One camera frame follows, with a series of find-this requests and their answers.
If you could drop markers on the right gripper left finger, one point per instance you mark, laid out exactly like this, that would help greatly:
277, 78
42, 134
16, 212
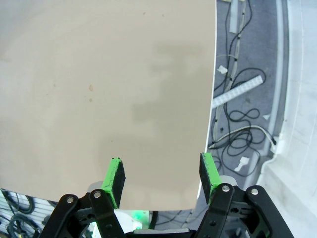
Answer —
109, 188

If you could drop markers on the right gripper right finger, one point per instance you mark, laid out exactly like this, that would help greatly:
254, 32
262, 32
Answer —
210, 178

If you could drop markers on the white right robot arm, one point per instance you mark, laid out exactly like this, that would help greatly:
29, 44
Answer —
123, 218

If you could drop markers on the flat white tape piece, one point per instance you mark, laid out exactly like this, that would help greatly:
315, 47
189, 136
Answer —
242, 163

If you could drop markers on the white perforated strip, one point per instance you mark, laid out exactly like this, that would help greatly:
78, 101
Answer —
237, 91

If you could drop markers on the crumpled white tape piece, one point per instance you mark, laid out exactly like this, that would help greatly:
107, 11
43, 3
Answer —
221, 70

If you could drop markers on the large white table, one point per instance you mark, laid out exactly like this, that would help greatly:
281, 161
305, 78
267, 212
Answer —
302, 99

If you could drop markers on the translucent tape strip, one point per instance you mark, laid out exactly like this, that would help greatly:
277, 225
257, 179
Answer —
233, 17

